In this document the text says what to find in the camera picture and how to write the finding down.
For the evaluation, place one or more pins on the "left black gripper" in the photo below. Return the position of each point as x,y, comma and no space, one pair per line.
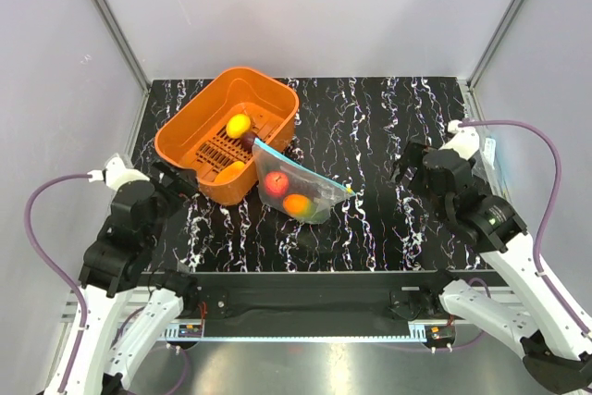
185,181

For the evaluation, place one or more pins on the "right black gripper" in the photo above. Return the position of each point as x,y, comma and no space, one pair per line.
410,157

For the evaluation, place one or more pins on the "orange plastic basket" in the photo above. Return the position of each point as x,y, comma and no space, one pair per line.
195,138

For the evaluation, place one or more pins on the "red strawberry toy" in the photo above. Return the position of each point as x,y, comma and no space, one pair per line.
276,184

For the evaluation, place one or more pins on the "clear zip top bag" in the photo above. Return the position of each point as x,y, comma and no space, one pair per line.
324,192

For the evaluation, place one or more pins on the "green orange mango toy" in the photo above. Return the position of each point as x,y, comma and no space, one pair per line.
298,206

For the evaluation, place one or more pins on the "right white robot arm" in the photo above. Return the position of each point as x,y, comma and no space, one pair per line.
554,350

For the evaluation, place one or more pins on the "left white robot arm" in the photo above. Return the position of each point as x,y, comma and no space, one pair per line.
102,356

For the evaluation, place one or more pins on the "spare clear plastic bag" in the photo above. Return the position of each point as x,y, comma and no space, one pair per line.
487,164

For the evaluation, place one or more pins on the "small orange fruit slice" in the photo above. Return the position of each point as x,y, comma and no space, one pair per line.
230,172

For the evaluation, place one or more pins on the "black marble pattern mat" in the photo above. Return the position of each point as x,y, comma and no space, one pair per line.
350,130

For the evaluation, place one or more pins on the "dark purple plum toy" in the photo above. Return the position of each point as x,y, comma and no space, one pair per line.
247,140

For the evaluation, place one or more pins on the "yellow orange fruit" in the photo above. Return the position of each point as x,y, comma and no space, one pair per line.
238,125

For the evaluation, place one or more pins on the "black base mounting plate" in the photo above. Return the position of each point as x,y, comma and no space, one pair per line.
310,305

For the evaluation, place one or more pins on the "aluminium frame rail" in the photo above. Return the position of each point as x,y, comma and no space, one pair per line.
185,332

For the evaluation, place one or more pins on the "right aluminium corner post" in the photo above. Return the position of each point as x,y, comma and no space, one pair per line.
508,17

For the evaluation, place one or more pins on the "aluminium corner post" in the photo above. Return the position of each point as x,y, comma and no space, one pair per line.
121,42
508,17

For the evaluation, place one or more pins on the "left aluminium corner post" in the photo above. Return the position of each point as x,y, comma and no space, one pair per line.
121,42

